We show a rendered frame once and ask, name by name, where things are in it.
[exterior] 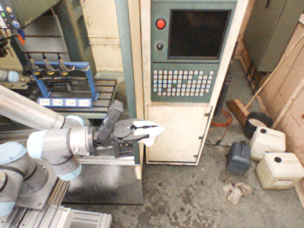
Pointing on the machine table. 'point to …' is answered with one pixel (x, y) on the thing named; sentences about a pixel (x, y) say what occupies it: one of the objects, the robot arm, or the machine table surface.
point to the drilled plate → (20, 84)
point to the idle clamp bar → (58, 81)
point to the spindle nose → (5, 33)
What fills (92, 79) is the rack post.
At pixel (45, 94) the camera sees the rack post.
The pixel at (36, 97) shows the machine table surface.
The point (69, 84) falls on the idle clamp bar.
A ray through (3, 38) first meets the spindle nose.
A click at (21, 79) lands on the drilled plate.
